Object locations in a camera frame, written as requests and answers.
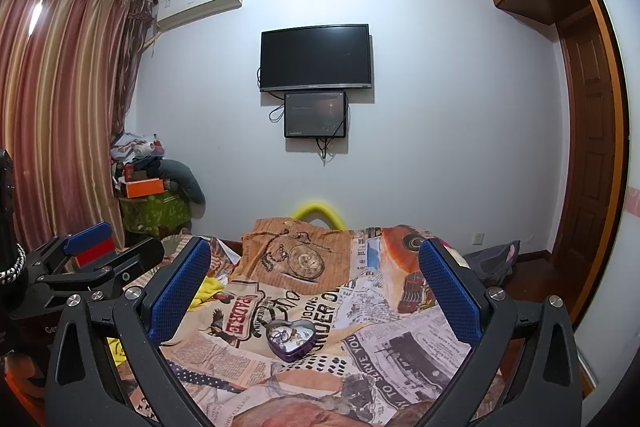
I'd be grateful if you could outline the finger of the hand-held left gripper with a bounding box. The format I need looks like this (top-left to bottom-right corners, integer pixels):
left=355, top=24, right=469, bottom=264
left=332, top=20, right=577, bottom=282
left=25, top=222, right=115, bottom=284
left=39, top=236, right=166, bottom=309

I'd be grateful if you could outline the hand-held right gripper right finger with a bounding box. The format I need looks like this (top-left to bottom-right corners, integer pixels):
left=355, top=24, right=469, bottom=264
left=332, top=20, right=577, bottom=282
left=417, top=237, right=586, bottom=427

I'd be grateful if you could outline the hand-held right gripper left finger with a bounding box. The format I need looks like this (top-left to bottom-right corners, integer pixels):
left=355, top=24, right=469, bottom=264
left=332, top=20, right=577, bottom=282
left=45, top=236, right=216, bottom=427

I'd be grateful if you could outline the purple heart-shaped jewelry box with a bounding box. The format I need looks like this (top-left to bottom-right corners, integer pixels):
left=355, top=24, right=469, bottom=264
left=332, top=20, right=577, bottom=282
left=265, top=320, right=317, bottom=363

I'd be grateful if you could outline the red box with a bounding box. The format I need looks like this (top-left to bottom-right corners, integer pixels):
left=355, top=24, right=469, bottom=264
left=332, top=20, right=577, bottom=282
left=75, top=239, right=117, bottom=269

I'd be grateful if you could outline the yellow cloth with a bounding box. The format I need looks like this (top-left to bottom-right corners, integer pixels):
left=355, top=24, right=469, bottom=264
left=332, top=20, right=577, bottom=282
left=105, top=277, right=226, bottom=366

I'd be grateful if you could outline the green storage box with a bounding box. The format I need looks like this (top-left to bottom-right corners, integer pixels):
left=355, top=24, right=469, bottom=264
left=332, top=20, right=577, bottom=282
left=119, top=190, right=194, bottom=238

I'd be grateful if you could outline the dark bag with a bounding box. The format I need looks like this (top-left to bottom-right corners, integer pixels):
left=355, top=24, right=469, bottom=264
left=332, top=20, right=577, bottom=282
left=462, top=241, right=521, bottom=288

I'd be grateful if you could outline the orange box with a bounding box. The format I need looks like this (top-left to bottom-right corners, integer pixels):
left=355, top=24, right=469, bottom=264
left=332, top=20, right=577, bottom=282
left=125, top=178, right=166, bottom=199

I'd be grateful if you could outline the grey pillow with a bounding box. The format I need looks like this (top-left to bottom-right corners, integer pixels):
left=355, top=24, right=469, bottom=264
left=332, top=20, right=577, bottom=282
left=145, top=158, right=207, bottom=208

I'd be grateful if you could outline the printed blanket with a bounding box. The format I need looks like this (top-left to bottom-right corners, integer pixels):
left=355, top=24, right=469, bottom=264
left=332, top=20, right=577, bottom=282
left=107, top=217, right=504, bottom=427

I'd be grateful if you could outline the striped curtain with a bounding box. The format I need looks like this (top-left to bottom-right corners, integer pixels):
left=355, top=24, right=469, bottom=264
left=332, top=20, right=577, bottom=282
left=0, top=0, right=154, bottom=254

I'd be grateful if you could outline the yellow foam tube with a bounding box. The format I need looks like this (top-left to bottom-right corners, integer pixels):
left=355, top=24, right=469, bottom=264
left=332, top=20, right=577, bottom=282
left=291, top=201, right=347, bottom=233

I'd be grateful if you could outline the wooden door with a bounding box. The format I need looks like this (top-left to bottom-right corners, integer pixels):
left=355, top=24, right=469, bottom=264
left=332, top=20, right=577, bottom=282
left=550, top=4, right=621, bottom=309

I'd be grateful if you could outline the small black monitor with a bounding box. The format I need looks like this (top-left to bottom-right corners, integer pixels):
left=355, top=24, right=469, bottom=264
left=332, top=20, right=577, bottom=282
left=284, top=91, right=349, bottom=140

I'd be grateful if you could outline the white air conditioner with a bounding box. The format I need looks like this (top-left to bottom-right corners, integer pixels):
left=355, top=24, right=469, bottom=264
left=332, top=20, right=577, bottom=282
left=152, top=0, right=246, bottom=30

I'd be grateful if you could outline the silver chain bracelet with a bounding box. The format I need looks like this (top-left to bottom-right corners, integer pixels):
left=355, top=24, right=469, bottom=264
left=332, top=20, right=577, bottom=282
left=0, top=243, right=29, bottom=304

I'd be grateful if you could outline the black wall television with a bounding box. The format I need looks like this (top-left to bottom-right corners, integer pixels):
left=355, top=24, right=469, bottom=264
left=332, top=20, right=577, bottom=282
left=259, top=24, right=374, bottom=93

